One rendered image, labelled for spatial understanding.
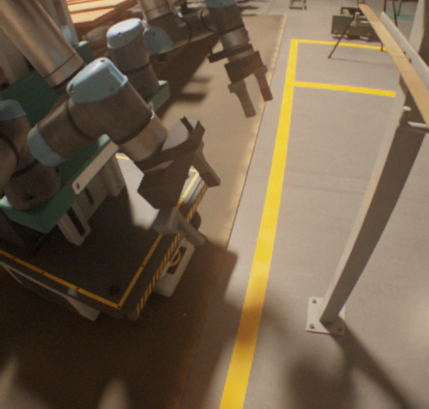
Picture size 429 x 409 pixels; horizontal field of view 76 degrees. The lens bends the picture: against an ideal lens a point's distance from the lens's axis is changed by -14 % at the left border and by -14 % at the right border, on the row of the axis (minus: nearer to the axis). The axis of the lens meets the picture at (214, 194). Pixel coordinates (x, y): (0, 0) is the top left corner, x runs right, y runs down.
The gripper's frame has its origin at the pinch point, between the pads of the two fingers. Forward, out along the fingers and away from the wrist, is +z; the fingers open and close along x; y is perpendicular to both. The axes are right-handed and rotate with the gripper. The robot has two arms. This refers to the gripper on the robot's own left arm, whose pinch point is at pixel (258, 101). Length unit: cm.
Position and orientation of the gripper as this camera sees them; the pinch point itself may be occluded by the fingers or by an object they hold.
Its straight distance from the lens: 89.6
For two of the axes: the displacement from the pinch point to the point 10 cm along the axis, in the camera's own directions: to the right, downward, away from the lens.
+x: 4.8, -5.5, 6.8
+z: 3.7, 8.3, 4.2
